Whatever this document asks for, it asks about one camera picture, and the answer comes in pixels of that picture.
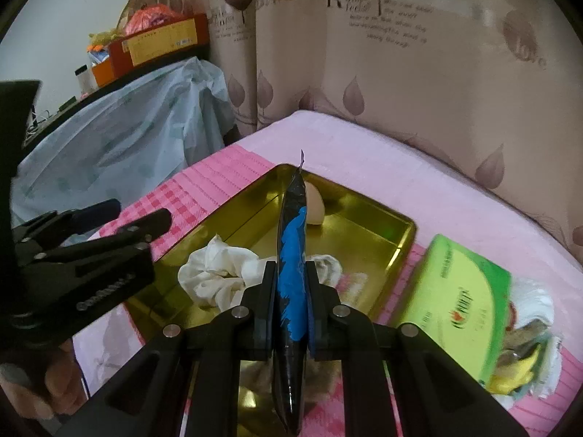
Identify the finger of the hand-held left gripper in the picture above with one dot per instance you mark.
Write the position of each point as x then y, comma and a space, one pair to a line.
155, 221
98, 211

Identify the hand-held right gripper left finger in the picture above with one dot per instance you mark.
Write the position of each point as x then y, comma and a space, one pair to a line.
264, 309

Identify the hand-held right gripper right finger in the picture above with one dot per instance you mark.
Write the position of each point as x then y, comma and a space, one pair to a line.
319, 318

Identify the black and blue foil packet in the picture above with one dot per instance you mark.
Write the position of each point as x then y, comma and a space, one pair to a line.
291, 273

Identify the cream fabric scrunchie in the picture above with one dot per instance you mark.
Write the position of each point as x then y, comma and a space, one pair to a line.
214, 273

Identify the gold metal tin box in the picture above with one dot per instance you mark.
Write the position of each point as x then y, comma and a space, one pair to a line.
355, 236

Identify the beige makeup sponge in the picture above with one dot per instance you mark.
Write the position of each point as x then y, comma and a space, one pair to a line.
314, 207

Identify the person's left hand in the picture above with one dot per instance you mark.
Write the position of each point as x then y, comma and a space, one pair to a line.
63, 378

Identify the pink checked blanket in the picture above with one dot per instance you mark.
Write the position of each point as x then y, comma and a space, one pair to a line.
182, 195

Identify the pale blue plastic cover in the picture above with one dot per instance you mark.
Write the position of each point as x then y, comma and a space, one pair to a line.
136, 136

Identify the green tissue box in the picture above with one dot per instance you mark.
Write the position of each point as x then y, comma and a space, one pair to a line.
451, 300

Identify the white bottle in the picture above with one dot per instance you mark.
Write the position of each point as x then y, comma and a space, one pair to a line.
83, 77

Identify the pale pink bed sheet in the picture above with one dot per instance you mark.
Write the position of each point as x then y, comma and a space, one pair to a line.
410, 168

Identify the orange box with yellow label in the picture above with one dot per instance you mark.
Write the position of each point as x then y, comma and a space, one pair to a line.
159, 41

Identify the yellow cloth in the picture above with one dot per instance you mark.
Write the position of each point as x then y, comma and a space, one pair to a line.
510, 373

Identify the red plastic bag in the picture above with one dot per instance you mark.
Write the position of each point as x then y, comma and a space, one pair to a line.
150, 18

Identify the white knit glove red cuff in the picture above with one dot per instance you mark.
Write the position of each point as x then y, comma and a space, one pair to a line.
535, 300

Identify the beige leaf print curtain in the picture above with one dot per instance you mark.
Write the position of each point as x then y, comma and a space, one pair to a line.
410, 100

